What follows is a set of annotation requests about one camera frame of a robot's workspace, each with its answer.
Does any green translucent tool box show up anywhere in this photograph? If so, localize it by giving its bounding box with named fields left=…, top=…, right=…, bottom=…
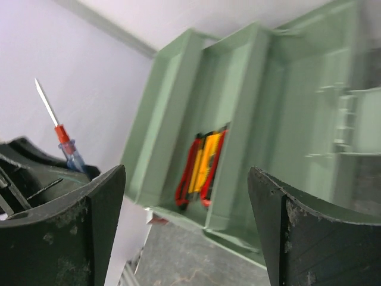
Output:
left=121, top=1, right=380, bottom=268

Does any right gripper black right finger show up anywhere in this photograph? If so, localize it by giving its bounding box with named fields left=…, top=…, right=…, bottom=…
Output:
left=248, top=167, right=380, bottom=285

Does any red handle screwdriver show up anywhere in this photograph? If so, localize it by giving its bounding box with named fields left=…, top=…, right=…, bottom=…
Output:
left=35, top=78, right=86, bottom=173

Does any yellow black utility knife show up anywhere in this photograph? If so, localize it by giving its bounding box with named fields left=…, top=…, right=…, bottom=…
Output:
left=188, top=133, right=207, bottom=194
left=196, top=132, right=223, bottom=192

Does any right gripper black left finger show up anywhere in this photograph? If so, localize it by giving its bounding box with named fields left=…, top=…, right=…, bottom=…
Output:
left=1, top=165, right=126, bottom=285

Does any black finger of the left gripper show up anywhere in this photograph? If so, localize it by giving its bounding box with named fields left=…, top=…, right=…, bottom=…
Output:
left=1, top=137, right=101, bottom=217

